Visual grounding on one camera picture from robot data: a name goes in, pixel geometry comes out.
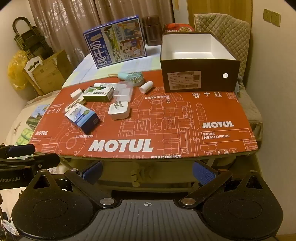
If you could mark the printed blanket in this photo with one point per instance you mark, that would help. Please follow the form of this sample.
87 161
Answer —
25 125

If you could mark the pastel checked tablecloth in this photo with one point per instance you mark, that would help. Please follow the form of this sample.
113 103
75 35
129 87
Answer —
152 59

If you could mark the blue cardboard box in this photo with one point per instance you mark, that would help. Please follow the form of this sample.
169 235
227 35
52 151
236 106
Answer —
85 121

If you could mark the red instant noodle bowl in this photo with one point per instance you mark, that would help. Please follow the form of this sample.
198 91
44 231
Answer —
178 27

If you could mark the black folding cart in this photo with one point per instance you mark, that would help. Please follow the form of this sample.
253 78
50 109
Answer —
30 34

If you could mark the small white charger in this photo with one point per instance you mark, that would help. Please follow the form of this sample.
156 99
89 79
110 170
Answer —
76 93

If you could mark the wooden door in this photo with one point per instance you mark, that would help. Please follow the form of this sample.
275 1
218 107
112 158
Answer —
219 7

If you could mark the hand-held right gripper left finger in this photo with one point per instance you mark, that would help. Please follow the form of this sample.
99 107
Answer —
93 171

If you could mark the large white charger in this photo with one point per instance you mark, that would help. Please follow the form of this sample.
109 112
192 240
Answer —
118 111

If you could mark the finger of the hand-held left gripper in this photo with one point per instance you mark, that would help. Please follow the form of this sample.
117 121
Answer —
23 149
32 161

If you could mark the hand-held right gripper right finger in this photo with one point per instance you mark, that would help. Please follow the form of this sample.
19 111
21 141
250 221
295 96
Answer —
201 172

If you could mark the yellow plastic bag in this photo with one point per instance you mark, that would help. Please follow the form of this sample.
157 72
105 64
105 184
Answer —
16 69

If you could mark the brown cardboard box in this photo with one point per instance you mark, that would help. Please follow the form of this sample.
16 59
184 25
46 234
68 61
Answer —
55 64

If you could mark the brown thermos jar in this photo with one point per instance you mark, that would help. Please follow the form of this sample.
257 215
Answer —
151 32

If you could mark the red printed cardboard sheet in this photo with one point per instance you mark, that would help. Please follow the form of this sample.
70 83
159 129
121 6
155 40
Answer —
161 129

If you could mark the white squeeze tube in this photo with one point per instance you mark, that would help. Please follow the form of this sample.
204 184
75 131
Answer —
103 85

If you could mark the blue milk carton box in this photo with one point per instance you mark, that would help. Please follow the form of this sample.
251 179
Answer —
115 44

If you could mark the teal handheld fan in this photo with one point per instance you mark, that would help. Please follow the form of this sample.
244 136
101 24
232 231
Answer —
136 77

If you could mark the brown patterned curtain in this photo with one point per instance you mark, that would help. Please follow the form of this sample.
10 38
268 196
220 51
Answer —
69 18

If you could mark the clear plastic box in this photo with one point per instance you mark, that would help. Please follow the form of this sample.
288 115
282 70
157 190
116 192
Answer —
123 91

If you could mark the small white bottle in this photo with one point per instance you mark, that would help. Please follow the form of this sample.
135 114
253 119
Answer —
146 87

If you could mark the green cardboard box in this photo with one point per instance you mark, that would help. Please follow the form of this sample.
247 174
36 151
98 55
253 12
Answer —
98 95

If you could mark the dark brown shoe box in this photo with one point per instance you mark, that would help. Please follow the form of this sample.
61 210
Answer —
215 80

